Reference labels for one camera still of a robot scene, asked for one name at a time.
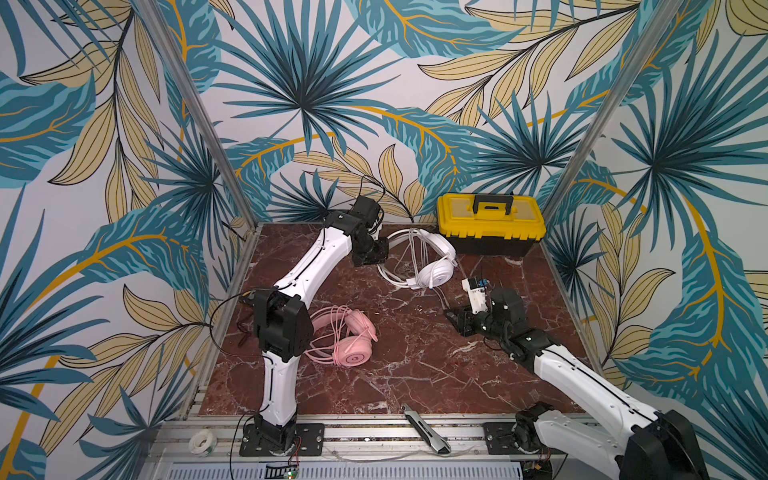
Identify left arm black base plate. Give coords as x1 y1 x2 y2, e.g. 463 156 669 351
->
238 423 325 458

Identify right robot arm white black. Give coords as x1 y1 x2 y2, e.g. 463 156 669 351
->
444 287 709 479

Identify grey utility knife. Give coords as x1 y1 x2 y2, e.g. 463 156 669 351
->
401 404 452 456

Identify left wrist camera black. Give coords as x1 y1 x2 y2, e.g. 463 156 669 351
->
348 196 384 230

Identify aluminium front rail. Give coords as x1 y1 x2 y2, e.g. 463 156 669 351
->
137 413 655 480

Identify white tape roll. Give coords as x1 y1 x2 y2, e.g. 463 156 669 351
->
188 429 218 457

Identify pink headphones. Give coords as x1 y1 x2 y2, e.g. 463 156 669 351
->
304 305 378 367

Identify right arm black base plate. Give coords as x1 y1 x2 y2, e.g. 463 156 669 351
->
482 421 564 456

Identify black yellow tape measure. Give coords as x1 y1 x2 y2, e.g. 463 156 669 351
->
239 291 254 306

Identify white grey headphones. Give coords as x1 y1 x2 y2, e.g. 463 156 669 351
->
377 228 457 290

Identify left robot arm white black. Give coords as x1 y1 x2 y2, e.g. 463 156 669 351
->
248 203 388 429

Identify yellow black toolbox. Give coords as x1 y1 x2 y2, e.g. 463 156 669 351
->
437 193 547 258

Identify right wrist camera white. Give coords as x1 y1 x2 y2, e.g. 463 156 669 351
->
462 277 489 314

